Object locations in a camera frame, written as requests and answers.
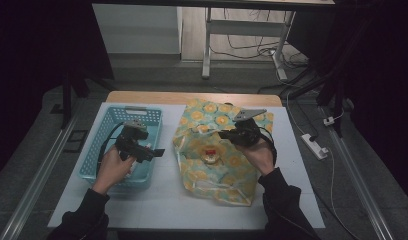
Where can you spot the white cabinet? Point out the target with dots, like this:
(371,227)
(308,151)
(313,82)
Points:
(138,30)

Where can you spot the white table mat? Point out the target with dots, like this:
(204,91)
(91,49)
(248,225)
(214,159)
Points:
(293,173)

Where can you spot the small white adapter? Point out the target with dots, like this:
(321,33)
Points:
(329,121)

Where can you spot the person's left hand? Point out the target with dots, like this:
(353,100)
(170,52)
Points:
(112,170)

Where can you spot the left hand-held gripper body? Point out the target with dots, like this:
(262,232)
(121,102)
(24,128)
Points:
(132,140)

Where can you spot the orange fruit print bag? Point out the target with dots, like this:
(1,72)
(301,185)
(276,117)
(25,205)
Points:
(198,180)

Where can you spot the black plug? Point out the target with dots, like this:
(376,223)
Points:
(312,137)

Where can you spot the black metal stand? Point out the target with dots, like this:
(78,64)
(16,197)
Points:
(338,100)
(67,100)

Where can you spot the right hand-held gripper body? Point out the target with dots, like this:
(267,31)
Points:
(248,133)

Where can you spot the white power strip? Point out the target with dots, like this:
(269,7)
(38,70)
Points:
(314,146)

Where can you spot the light blue plastic basket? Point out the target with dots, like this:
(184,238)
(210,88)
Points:
(92,156)

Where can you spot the aluminium frame rail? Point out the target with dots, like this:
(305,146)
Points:
(42,173)
(355,173)

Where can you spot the person's right hand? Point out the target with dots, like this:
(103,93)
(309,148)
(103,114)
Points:
(258,156)

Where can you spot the black curtain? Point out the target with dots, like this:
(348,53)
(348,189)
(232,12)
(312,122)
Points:
(28,50)
(382,66)

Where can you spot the white-framed desk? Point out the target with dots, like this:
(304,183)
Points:
(242,27)

